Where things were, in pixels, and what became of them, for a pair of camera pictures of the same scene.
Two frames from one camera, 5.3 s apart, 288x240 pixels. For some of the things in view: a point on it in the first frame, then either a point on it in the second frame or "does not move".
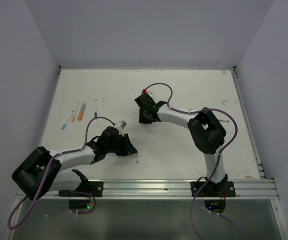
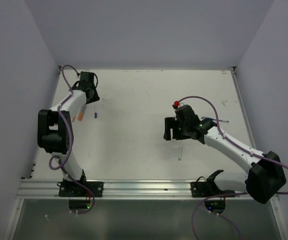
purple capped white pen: x=96 y=109 does not move
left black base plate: x=96 y=188 does not move
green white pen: x=137 y=161 -> x=180 y=152
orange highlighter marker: x=81 y=114 does not move
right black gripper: x=143 y=119 -> x=171 y=122
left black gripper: x=128 y=147 -> x=96 y=97
